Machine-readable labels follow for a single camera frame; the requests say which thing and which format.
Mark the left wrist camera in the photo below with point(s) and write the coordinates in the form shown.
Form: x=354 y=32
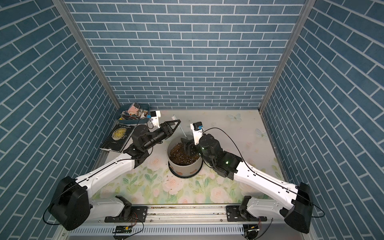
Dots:
x=155 y=115

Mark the green circuit board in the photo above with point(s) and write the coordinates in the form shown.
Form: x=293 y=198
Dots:
x=123 y=230

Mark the pink handheld device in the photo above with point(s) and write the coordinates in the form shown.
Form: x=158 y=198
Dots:
x=134 y=109

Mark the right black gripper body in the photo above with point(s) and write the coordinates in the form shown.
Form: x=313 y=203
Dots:
x=209 y=160

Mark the floral table mat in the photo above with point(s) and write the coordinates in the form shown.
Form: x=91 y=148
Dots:
x=169 y=176

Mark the black pot saucer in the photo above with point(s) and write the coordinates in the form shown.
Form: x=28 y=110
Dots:
x=184 y=176

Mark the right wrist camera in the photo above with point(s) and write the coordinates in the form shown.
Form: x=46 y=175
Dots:
x=198 y=131

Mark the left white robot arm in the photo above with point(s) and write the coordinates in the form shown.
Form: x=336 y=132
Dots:
x=72 y=202

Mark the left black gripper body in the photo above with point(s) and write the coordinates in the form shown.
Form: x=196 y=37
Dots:
x=155 y=137

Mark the teal plastic storage bin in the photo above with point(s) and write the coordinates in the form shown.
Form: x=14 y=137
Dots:
x=123 y=117

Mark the white ceramic pot with soil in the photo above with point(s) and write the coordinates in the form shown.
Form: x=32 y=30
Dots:
x=179 y=159

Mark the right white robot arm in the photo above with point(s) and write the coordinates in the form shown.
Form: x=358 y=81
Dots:
x=295 y=201

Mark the black Moon and Sixpence book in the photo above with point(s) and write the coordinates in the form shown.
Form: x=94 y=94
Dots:
x=118 y=138

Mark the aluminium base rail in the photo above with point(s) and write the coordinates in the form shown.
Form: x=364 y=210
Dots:
x=191 y=222

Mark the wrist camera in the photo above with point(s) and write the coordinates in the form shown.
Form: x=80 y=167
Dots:
x=198 y=131
x=155 y=115

